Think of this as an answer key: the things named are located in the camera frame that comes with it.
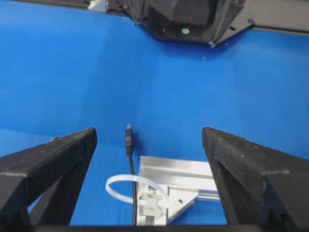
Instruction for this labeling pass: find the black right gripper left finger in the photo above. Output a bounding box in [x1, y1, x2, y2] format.
[0, 128, 97, 227]

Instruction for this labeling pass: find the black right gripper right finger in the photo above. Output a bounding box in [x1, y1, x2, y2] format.
[202, 127, 309, 227]

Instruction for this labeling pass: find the black USB wire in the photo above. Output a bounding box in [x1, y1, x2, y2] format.
[124, 123, 138, 227]

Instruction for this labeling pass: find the white zip tie loop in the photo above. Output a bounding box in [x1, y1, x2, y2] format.
[105, 174, 173, 218]

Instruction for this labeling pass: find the rectangular aluminium extrusion frame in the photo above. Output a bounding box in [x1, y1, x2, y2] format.
[137, 156, 220, 226]

